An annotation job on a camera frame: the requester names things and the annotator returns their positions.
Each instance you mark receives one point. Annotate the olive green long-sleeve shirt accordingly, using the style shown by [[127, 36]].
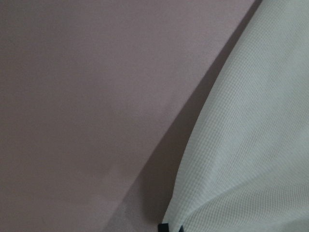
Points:
[[246, 165]]

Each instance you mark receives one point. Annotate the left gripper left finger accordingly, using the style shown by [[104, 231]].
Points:
[[163, 227]]

